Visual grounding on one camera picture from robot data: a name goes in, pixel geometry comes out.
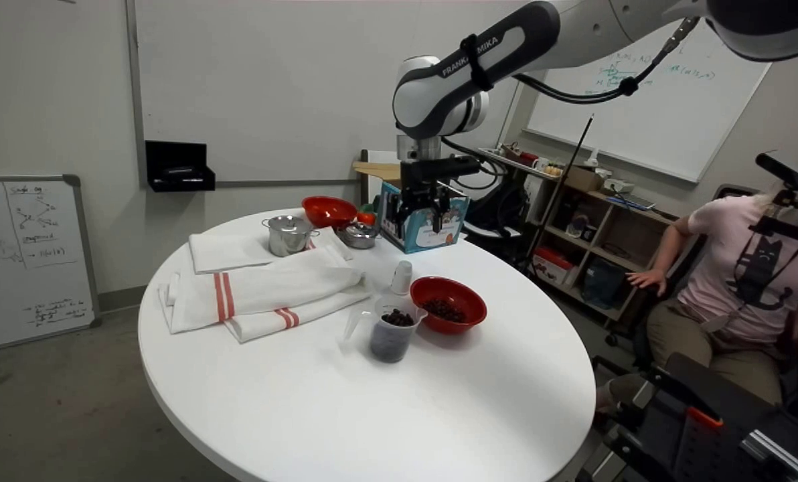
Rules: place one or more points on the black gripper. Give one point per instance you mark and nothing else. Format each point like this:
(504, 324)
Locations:
(434, 183)

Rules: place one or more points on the person's bare forearm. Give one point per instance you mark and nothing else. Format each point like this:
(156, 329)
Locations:
(671, 245)

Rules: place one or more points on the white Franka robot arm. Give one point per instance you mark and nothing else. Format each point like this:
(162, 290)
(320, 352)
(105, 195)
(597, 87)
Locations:
(506, 42)

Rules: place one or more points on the white red-striped tea towel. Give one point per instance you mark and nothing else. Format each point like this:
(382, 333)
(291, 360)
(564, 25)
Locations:
(267, 290)

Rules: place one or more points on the person's hand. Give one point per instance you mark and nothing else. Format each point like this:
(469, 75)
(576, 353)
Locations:
(648, 282)

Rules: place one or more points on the blue cardboard box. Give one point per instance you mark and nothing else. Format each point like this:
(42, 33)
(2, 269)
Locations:
(458, 230)

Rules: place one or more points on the wooden desk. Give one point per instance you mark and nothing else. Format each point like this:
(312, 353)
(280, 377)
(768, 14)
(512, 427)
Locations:
(375, 170)

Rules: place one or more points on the small silver metal bowl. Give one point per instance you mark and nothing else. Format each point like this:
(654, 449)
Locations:
(356, 235)

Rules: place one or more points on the red bowl with dark contents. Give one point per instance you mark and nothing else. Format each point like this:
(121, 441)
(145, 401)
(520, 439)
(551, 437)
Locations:
(449, 305)

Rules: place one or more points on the small red plastic bowl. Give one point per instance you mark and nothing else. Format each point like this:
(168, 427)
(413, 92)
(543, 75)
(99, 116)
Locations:
(331, 212)

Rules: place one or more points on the clear plastic measuring cup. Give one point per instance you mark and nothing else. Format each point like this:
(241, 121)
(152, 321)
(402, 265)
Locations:
(389, 334)

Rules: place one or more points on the silver metal cup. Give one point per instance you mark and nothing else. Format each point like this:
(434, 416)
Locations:
(287, 233)

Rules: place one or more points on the black leaning pole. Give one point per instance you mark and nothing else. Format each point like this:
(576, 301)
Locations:
(564, 183)

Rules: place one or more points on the wooden storage shelf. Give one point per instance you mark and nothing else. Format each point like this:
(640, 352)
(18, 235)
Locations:
(596, 230)

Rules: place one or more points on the black case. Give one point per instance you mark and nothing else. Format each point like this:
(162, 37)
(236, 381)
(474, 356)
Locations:
(178, 163)

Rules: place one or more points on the person in pink shirt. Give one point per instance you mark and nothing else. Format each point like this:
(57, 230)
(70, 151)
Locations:
(729, 269)

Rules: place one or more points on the black orange bar clamp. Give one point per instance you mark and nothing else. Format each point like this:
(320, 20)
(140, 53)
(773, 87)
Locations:
(703, 416)

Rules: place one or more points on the black robot cart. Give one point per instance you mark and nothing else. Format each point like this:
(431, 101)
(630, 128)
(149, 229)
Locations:
(711, 444)

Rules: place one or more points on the large wall whiteboard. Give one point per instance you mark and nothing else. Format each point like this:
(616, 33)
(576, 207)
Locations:
(683, 116)

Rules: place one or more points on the black camera tripod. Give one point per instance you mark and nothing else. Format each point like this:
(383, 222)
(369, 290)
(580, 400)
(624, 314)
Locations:
(792, 230)

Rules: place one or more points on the small whiteboard leaning on wall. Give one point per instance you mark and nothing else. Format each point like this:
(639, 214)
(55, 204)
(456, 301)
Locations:
(24, 258)

